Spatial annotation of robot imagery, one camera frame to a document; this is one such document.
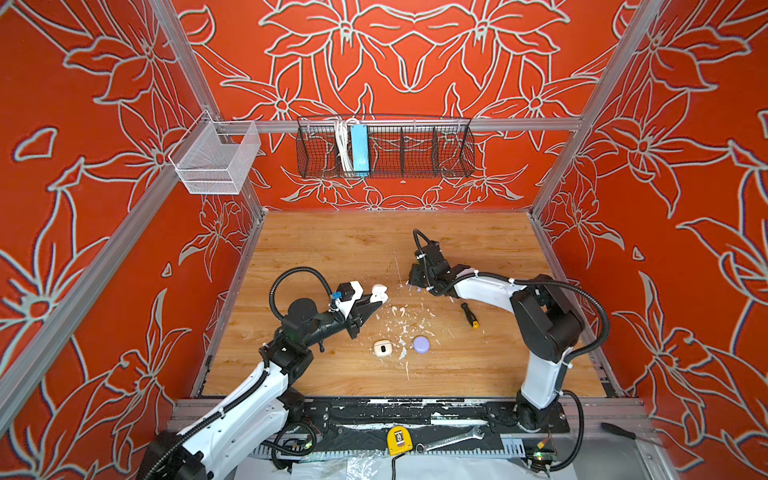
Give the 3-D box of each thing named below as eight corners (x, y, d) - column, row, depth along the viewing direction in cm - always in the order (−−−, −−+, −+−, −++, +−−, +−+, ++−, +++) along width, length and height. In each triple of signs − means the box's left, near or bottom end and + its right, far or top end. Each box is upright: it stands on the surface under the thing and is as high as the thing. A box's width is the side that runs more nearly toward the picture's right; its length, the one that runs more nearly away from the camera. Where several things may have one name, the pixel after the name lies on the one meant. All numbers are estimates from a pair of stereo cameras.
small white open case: (373, 357, 85) (373, 354, 83) (373, 342, 88) (373, 339, 86) (392, 357, 85) (392, 354, 83) (392, 342, 88) (392, 339, 86)
